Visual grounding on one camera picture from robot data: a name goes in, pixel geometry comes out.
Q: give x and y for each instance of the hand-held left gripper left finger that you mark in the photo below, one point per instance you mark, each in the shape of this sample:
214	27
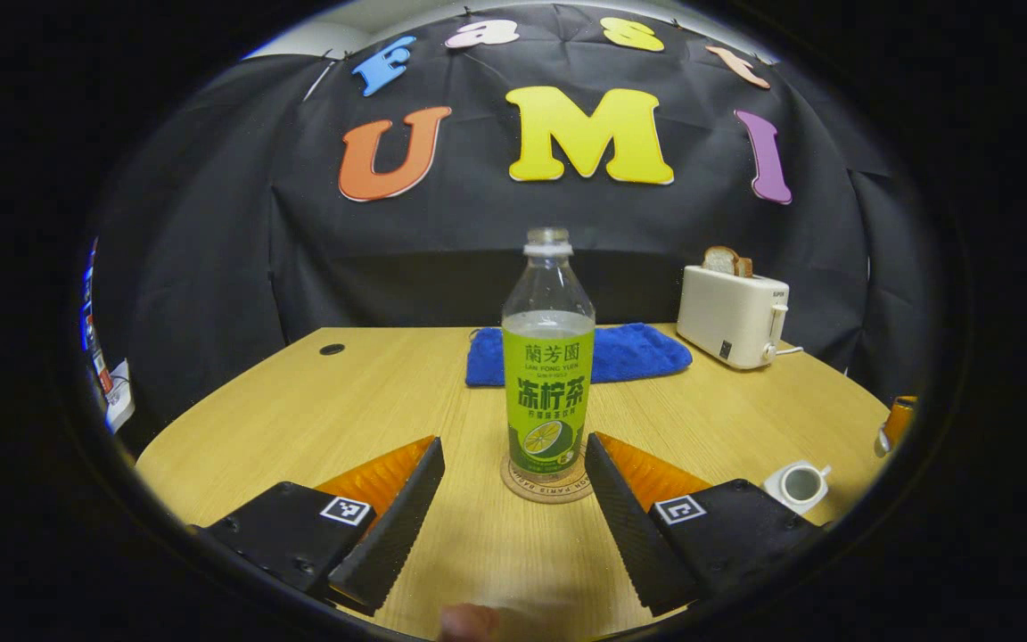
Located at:
398	526

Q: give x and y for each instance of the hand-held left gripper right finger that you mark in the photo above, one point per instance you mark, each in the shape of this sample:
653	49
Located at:
625	526

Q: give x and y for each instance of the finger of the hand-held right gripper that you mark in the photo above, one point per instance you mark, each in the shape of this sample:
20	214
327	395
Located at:
901	419

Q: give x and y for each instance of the white teacup lid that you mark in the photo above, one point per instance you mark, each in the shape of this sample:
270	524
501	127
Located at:
883	441

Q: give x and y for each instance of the round wooden coaster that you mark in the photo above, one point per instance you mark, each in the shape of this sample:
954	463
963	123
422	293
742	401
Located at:
558	492

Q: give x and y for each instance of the green label water bottle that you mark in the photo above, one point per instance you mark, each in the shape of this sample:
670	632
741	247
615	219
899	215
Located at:
547	401

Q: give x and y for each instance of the white floral teacup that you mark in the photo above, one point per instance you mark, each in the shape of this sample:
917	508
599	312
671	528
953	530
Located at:
774	496

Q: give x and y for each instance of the blue towel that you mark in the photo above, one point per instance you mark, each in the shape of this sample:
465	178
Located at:
638	352

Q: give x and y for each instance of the white toaster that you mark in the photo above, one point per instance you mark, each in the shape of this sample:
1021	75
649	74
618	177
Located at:
727	316

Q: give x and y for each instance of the bread slice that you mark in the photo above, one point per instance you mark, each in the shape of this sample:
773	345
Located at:
726	261

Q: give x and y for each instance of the black backdrop cloth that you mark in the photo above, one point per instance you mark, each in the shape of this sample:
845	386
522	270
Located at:
442	267

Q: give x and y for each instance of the white side table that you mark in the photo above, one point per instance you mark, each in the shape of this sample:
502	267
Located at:
119	397

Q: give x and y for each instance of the colourful display screen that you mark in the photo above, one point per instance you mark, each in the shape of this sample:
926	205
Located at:
87	303

